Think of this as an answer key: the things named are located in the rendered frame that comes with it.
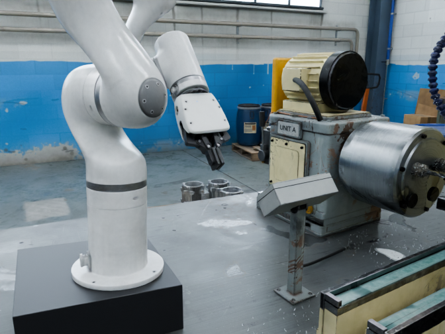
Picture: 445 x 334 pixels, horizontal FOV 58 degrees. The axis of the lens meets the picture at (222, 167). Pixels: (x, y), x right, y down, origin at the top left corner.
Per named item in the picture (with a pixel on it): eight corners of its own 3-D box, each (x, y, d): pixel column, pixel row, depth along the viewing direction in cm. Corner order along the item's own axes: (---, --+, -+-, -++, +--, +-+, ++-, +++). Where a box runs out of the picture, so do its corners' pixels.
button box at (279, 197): (320, 203, 95) (311, 183, 97) (340, 191, 89) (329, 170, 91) (263, 218, 86) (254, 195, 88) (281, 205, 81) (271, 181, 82)
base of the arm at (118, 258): (76, 299, 73) (72, 201, 69) (67, 258, 89) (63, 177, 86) (175, 280, 81) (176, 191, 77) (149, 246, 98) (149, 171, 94)
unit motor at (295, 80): (298, 160, 163) (303, 53, 153) (365, 179, 136) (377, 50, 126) (247, 169, 150) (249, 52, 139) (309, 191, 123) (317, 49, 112)
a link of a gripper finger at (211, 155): (197, 137, 82) (207, 166, 80) (210, 136, 84) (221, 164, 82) (191, 145, 85) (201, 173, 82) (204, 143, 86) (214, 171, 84)
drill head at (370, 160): (354, 182, 144) (360, 112, 138) (457, 213, 114) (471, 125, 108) (302, 193, 131) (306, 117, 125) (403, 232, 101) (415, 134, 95)
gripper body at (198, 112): (175, 85, 83) (192, 130, 80) (217, 83, 89) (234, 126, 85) (165, 105, 89) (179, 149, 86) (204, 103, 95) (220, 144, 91)
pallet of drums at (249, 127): (296, 145, 678) (299, 101, 660) (324, 155, 605) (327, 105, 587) (231, 150, 638) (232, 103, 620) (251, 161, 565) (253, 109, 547)
